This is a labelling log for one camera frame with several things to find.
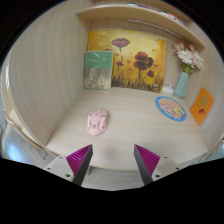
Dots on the yellow poppy flower painting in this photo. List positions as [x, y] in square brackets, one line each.
[133, 50]

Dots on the red and white toy figure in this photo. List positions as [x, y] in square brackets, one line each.
[173, 16]

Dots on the round blue-rimmed cartoon mouse pad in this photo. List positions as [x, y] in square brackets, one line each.
[170, 108]

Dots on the white light bar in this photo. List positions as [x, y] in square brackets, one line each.
[153, 26]

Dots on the pink and white flower bouquet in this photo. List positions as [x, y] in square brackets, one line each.
[187, 56]

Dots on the pink computer mouse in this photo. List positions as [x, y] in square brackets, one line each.
[97, 122]

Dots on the pale green faceted vase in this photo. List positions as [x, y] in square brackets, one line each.
[181, 86]

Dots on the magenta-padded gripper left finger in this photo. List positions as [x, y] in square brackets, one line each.
[79, 160]

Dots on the green covered book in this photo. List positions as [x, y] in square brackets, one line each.
[98, 66]

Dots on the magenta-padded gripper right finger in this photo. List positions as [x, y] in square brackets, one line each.
[146, 160]

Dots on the round purple number sign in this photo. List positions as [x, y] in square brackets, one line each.
[143, 6]

